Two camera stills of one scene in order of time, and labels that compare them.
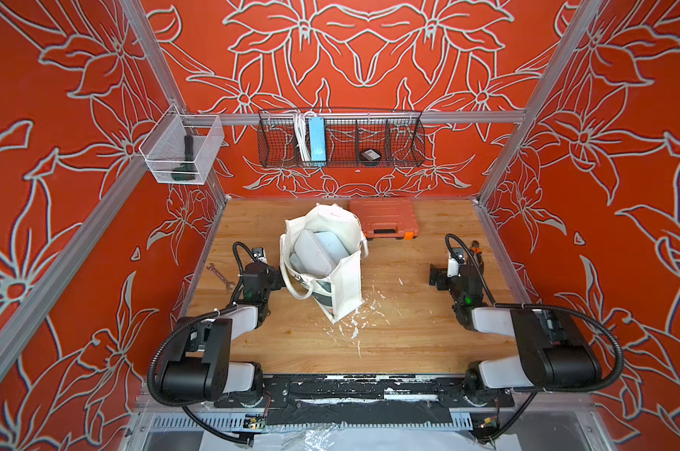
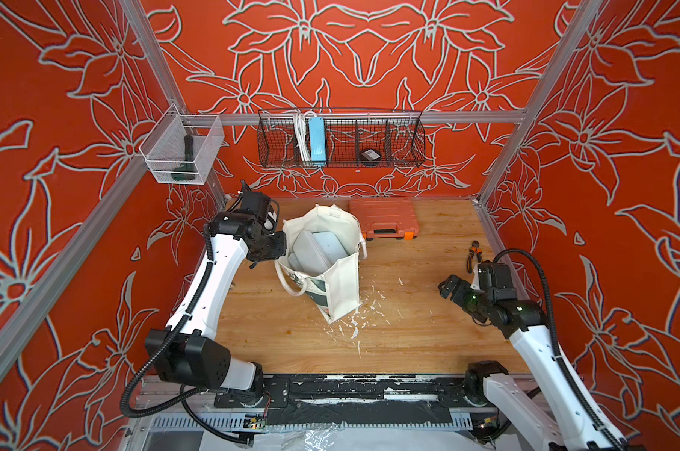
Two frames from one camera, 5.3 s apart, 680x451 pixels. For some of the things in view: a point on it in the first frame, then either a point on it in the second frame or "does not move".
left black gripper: (276, 280) to (279, 249)
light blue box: (317, 141) does not move
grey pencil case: (311, 255) does not move
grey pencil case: (332, 245) does not move
